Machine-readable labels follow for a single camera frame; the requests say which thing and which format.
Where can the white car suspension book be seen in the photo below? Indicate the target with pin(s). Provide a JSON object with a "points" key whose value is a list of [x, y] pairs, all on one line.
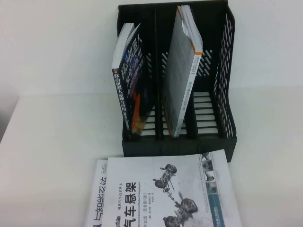
{"points": [[165, 201]]}

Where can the magazine with suited man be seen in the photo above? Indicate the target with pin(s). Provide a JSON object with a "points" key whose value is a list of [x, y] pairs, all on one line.
{"points": [[94, 189]]}

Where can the black three-slot book stand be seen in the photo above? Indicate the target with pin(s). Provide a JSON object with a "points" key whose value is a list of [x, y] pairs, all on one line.
{"points": [[142, 149]]}

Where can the dark mobile robot book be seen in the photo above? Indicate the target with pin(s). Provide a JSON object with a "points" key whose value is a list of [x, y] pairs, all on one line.
{"points": [[132, 78]]}

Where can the grey book with orange spine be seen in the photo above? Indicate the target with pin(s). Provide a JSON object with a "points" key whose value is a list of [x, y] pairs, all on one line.
{"points": [[177, 71]]}

